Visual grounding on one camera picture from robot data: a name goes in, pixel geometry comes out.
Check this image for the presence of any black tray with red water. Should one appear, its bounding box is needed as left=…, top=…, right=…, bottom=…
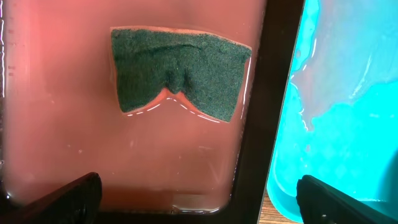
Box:
left=1, top=1, right=303, bottom=223

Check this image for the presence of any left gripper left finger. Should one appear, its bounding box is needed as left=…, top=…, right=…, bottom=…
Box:
left=1, top=172, right=102, bottom=224

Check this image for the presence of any teal plastic tray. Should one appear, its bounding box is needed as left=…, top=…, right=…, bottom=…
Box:
left=267, top=0, right=397, bottom=222

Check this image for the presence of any green scrubbing sponge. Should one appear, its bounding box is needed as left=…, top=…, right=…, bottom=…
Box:
left=110, top=28, right=252, bottom=122

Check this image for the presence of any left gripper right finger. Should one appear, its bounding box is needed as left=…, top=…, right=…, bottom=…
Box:
left=296, top=175, right=397, bottom=224

